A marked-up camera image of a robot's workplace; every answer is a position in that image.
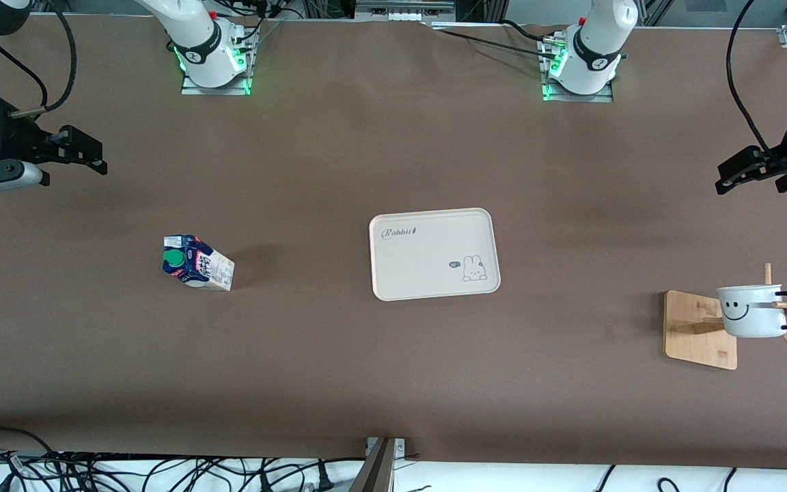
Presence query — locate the wooden mug stand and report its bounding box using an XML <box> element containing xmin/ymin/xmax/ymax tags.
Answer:
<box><xmin>663</xmin><ymin>263</ymin><xmax>787</xmax><ymax>371</ymax></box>

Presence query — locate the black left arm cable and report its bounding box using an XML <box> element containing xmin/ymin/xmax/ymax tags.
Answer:
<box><xmin>726</xmin><ymin>0</ymin><xmax>773</xmax><ymax>154</ymax></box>

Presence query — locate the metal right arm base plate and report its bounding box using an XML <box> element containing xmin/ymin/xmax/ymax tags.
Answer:
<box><xmin>180</xmin><ymin>27</ymin><xmax>252</xmax><ymax>96</ymax></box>

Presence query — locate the cream rabbit print tray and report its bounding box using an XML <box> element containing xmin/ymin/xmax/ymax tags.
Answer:
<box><xmin>369</xmin><ymin>208</ymin><xmax>501</xmax><ymax>302</ymax></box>

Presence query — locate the white smiley face cup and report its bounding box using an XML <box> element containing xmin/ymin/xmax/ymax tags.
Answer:
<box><xmin>717</xmin><ymin>284</ymin><xmax>787</xmax><ymax>339</ymax></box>

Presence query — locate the grey power strip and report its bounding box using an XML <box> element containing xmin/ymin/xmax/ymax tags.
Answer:
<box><xmin>355</xmin><ymin>0</ymin><xmax>457</xmax><ymax>25</ymax></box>

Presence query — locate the small metal bracket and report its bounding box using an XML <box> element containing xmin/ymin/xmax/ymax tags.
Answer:
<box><xmin>366</xmin><ymin>437</ymin><xmax>406</xmax><ymax>457</ymax></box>

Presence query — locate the aluminium profile bar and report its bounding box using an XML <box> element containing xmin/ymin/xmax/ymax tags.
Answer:
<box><xmin>349</xmin><ymin>437</ymin><xmax>398</xmax><ymax>492</ymax></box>

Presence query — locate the black base cable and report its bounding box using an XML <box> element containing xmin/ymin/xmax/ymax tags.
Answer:
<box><xmin>499</xmin><ymin>19</ymin><xmax>551</xmax><ymax>43</ymax></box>
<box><xmin>230</xmin><ymin>0</ymin><xmax>286</xmax><ymax>50</ymax></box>
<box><xmin>434</xmin><ymin>26</ymin><xmax>558</xmax><ymax>61</ymax></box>

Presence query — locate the blue white milk carton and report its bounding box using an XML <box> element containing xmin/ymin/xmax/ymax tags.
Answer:
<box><xmin>163</xmin><ymin>234</ymin><xmax>235</xmax><ymax>292</ymax></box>

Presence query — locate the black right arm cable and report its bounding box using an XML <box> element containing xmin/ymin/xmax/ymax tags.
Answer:
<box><xmin>8</xmin><ymin>0</ymin><xmax>78</xmax><ymax>118</ymax></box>
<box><xmin>0</xmin><ymin>34</ymin><xmax>49</xmax><ymax>111</ymax></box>

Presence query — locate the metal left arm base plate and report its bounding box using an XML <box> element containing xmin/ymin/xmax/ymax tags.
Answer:
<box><xmin>540</xmin><ymin>38</ymin><xmax>614</xmax><ymax>103</ymax></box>

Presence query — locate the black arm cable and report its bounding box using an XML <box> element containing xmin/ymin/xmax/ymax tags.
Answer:
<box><xmin>8</xmin><ymin>0</ymin><xmax>78</xmax><ymax>118</ymax></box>
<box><xmin>726</xmin><ymin>0</ymin><xmax>773</xmax><ymax>154</ymax></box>
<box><xmin>0</xmin><ymin>34</ymin><xmax>49</xmax><ymax>111</ymax></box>

